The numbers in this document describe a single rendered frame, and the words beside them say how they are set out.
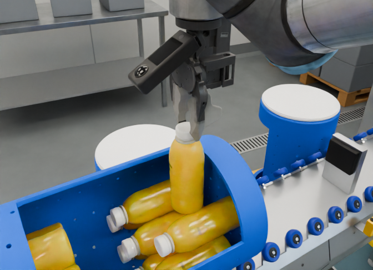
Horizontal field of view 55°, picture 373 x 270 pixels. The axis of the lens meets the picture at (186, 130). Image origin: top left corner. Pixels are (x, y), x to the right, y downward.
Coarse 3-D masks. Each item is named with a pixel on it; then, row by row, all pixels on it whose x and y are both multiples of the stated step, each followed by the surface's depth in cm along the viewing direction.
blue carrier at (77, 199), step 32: (160, 160) 82; (224, 160) 69; (64, 192) 72; (96, 192) 78; (128, 192) 83; (224, 192) 79; (256, 192) 67; (0, 224) 54; (32, 224) 73; (64, 224) 77; (96, 224) 81; (256, 224) 67; (0, 256) 50; (96, 256) 79; (224, 256) 65
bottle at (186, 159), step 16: (176, 144) 65; (192, 144) 64; (176, 160) 65; (192, 160) 64; (176, 176) 67; (192, 176) 66; (176, 192) 69; (192, 192) 68; (176, 208) 71; (192, 208) 70
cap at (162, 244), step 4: (160, 236) 68; (164, 236) 68; (156, 240) 67; (160, 240) 67; (164, 240) 67; (168, 240) 67; (156, 244) 68; (160, 244) 66; (164, 244) 66; (168, 244) 67; (156, 248) 69; (160, 248) 67; (164, 248) 66; (168, 248) 66; (160, 252) 67; (164, 252) 66; (168, 252) 67; (164, 256) 67
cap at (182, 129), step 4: (180, 124) 65; (184, 124) 65; (188, 124) 65; (176, 128) 64; (180, 128) 64; (184, 128) 64; (188, 128) 64; (176, 132) 64; (180, 132) 63; (184, 132) 63; (188, 132) 63; (180, 136) 63; (184, 136) 63; (188, 136) 63; (184, 140) 63; (188, 140) 63
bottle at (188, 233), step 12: (216, 204) 73; (228, 204) 73; (192, 216) 70; (204, 216) 70; (216, 216) 70; (228, 216) 71; (168, 228) 69; (180, 228) 68; (192, 228) 68; (204, 228) 69; (216, 228) 70; (228, 228) 72; (180, 240) 67; (192, 240) 67; (204, 240) 69; (180, 252) 68
